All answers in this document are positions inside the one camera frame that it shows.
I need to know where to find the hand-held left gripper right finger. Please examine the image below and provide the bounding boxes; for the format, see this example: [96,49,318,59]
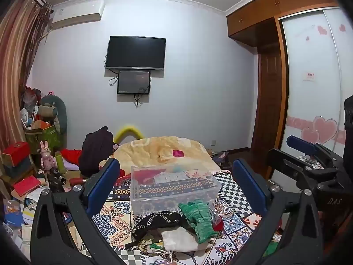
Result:
[232,159,324,265]

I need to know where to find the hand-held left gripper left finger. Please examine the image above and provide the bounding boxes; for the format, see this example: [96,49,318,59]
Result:
[30,158,132,265]

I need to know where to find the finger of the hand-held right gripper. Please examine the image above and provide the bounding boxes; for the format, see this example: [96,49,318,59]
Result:
[266,148,340,191]
[286,135,344,172]

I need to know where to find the green knitted gloves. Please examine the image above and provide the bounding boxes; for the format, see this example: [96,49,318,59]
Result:
[178,199,220,244]

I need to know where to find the clear plastic storage box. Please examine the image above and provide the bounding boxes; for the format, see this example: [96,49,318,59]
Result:
[130,166,221,217]

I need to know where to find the colourful patterned bed sheet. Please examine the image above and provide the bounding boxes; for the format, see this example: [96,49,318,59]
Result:
[66,168,280,265]

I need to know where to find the red garment in box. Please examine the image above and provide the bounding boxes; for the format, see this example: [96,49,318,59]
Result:
[135,170,160,184]

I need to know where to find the black telescope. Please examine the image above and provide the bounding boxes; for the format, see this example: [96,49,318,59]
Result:
[46,167,67,194]

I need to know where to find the green bottle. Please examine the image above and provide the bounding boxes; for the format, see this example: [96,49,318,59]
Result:
[54,151,67,175]

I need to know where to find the brown wooden door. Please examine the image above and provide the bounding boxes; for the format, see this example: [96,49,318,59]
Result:
[250,51,285,153]

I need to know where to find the yellow quilt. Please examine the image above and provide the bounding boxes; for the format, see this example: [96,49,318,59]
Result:
[110,136,221,178]

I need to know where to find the yellow foam arch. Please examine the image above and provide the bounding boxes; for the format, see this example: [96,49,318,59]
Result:
[114,125,144,144]

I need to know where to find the pink bunny toy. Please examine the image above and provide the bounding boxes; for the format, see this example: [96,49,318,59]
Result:
[40,141,56,169]

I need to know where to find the black patterned cloth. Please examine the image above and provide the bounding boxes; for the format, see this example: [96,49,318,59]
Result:
[125,211,191,250]

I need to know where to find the light floral garment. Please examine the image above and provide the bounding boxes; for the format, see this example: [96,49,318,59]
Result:
[154,171,191,184]

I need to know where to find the green cardboard box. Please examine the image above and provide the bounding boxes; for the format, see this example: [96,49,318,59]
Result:
[25,125,63,154]

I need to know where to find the pile of papers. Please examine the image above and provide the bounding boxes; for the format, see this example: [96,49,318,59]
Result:
[0,185,51,239]

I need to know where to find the red book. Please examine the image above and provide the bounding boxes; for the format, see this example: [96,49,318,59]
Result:
[13,176,41,197]

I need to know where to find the dark grey box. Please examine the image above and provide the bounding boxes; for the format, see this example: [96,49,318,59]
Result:
[3,157,35,178]

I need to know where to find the grey long plush pillow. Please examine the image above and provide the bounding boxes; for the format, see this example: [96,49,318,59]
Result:
[39,95,68,134]

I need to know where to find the white cloth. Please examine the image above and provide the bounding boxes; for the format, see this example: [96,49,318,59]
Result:
[161,226,201,252]

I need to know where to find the red box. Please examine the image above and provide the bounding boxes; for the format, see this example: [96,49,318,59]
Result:
[1,142,31,161]

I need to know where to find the wooden wardrobe with white doors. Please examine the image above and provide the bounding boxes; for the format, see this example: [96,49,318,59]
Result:
[226,0,353,172]

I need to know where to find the blue book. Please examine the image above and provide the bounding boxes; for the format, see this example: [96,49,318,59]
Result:
[3,199,24,229]

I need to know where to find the striped brown curtain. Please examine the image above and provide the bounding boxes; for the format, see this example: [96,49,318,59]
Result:
[0,0,53,155]

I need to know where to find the white air conditioner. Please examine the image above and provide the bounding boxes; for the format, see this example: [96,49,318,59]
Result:
[51,0,105,30]

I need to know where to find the small black wall monitor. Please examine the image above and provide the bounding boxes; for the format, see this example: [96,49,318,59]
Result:
[117,70,152,95]

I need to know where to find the wall-mounted black television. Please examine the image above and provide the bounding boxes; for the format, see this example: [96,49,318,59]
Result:
[106,36,166,71]

